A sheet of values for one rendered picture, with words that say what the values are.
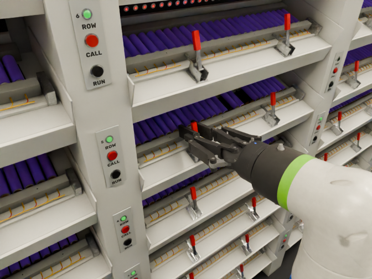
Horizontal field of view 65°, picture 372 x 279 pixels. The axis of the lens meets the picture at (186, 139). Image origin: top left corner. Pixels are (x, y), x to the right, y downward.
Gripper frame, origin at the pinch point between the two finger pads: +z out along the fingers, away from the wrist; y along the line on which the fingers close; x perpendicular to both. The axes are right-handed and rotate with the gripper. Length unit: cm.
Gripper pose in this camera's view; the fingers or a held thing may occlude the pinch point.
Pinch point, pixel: (195, 132)
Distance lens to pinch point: 64.9
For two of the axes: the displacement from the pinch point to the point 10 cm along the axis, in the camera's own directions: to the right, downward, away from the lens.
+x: -0.9, -8.9, -4.5
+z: -5.8, -3.2, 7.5
